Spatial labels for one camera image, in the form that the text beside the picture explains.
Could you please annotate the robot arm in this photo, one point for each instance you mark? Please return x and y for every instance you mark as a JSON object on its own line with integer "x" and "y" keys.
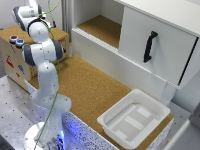
{"x": 46, "y": 83}

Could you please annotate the white cabinet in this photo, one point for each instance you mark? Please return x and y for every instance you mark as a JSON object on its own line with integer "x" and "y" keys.
{"x": 100, "y": 53}

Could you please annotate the white plastic box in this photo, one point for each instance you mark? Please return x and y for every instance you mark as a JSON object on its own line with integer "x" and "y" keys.
{"x": 133, "y": 123}

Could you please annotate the white sliding door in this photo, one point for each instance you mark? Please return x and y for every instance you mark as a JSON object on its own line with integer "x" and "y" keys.
{"x": 166, "y": 50}

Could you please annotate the blue button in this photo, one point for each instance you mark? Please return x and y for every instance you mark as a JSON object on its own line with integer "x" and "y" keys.
{"x": 20, "y": 42}

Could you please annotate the wooden drawer box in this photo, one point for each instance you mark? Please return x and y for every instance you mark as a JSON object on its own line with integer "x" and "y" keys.
{"x": 11, "y": 63}

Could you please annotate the red button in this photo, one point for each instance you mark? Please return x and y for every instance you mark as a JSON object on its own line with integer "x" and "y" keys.
{"x": 13, "y": 38}

